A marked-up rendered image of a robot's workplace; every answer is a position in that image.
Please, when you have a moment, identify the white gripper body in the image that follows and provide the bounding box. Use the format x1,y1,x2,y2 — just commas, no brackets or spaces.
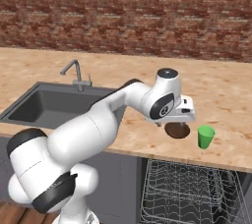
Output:
153,103,197,127

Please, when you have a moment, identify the brown bowl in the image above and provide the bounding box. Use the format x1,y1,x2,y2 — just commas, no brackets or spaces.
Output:
164,122,192,140

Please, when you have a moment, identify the green cup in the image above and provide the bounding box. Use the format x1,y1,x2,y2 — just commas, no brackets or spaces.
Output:
196,125,217,150

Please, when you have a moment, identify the dark grey dishwasher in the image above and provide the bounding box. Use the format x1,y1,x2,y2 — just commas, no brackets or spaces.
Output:
137,154,252,224

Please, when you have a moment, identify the dark grey cupboard run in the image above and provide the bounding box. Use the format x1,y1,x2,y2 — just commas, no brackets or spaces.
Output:
0,135,143,224

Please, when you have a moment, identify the grey metal tap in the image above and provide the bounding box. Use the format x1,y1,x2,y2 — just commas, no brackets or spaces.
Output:
59,59,94,92

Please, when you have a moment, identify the dark grey sink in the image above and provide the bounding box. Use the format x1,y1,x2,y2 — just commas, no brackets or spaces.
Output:
0,81,128,131

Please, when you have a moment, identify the wire dishwasher rack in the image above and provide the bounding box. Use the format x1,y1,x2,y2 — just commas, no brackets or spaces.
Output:
140,157,252,224

